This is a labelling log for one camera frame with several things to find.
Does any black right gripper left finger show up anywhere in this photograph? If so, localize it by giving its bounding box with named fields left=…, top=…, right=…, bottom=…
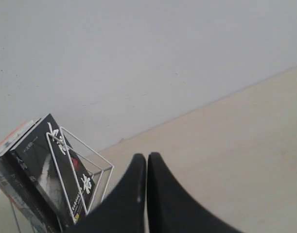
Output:
left=67, top=153, right=146, bottom=233

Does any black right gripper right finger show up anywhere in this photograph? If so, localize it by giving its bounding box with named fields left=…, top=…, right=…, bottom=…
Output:
left=147, top=152, right=240, bottom=233

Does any black white spine book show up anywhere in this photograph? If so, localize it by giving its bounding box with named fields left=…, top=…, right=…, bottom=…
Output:
left=11, top=114, right=95, bottom=227

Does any white grey cat book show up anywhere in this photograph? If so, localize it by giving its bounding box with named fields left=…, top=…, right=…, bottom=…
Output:
left=0, top=119, right=43, bottom=156

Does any pink red spine book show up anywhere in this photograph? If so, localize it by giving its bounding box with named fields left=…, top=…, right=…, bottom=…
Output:
left=0, top=123, right=26, bottom=153

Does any black spine thin book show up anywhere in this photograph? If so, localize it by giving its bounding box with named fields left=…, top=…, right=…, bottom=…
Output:
left=0, top=150, right=68, bottom=233

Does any white wire book rack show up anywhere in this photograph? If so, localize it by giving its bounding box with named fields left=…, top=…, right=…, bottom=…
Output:
left=11, top=123, right=113, bottom=232

